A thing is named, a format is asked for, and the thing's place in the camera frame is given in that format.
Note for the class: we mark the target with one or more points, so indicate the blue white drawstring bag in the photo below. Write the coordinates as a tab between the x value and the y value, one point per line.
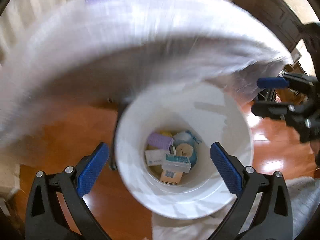
188	137

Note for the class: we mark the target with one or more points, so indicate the dark wooden dresser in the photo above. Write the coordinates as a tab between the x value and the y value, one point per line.
278	17

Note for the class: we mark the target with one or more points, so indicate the blue white medicine box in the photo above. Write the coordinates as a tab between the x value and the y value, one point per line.
155	157

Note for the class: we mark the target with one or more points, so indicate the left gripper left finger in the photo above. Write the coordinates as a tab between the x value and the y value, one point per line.
44	216

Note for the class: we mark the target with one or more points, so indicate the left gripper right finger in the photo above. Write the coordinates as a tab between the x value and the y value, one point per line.
262	209

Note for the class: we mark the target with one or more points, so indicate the brown cardboard box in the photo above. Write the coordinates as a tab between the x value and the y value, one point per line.
171	177

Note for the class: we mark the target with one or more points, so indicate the clear box teal label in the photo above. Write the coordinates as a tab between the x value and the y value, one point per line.
176	163

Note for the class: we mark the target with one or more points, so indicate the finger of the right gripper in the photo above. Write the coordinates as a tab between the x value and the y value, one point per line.
270	109
272	83

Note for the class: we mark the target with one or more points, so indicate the cream tissue ball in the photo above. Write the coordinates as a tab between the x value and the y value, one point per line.
184	150

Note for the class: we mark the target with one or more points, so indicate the yellow paper bag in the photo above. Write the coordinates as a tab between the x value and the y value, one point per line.
157	170

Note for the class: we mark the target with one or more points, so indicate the white trash bin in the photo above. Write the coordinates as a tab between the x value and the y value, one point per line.
211	116

